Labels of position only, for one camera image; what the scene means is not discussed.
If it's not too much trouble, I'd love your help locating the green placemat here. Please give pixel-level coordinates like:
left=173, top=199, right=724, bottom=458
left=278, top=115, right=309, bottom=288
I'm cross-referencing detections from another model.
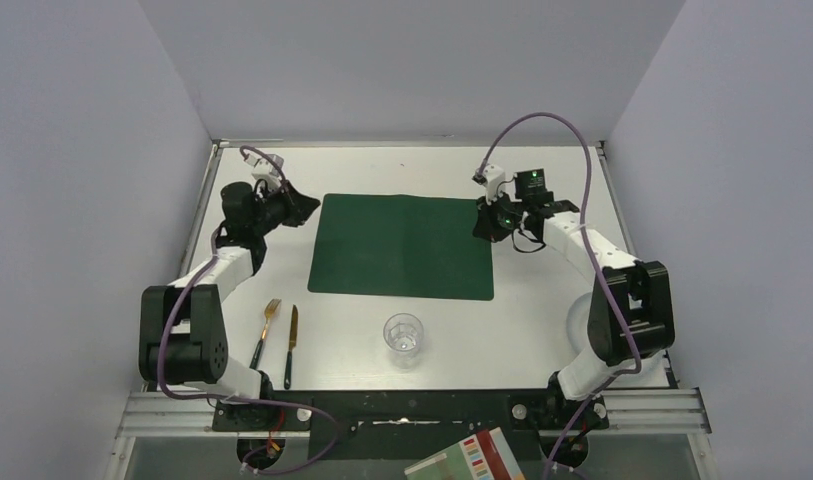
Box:
left=307, top=193, right=495, bottom=301

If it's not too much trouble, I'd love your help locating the white plate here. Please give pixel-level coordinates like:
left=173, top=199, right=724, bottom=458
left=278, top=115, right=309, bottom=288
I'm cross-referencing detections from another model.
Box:
left=566, top=292, right=664, bottom=388

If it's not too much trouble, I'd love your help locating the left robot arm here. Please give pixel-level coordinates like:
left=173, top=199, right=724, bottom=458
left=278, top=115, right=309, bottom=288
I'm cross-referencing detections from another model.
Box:
left=138, top=182, right=321, bottom=409

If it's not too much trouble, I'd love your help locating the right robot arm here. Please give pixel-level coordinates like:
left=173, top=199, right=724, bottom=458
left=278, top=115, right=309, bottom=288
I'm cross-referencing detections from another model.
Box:
left=473, top=165, right=676, bottom=413

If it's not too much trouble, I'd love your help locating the clear plastic cup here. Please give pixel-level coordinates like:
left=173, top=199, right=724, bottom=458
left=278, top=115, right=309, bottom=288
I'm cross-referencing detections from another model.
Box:
left=382, top=312, right=425, bottom=369

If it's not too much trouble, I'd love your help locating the colourful booklet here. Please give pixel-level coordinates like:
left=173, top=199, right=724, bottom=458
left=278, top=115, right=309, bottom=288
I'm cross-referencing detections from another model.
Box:
left=404, top=427, right=525, bottom=480

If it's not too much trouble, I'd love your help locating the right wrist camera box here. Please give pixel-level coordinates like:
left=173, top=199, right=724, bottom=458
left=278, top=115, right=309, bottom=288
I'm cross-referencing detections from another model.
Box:
left=473, top=164, right=506, bottom=205

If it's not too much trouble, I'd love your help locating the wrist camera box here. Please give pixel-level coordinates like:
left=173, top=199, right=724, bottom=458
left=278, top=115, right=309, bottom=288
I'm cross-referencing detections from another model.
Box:
left=473, top=164, right=506, bottom=205
left=247, top=154, right=284, bottom=193

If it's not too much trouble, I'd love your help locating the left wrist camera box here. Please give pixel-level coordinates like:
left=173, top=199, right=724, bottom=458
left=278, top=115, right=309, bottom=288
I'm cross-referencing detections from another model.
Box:
left=247, top=154, right=284, bottom=193

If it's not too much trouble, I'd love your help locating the gold fork black handle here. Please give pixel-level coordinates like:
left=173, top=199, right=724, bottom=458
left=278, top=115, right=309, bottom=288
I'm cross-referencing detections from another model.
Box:
left=249, top=298, right=282, bottom=370

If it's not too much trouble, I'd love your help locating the gold knife black handle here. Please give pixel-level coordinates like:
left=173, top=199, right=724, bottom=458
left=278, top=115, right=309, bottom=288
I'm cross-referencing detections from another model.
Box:
left=283, top=305, right=299, bottom=390

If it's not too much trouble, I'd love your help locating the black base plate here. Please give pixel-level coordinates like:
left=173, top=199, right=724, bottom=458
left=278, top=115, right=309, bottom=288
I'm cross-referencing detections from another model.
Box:
left=212, top=387, right=609, bottom=461

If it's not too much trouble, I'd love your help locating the aluminium frame rail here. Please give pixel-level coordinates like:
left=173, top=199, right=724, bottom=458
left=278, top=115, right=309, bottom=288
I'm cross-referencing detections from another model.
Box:
left=117, top=388, right=711, bottom=438

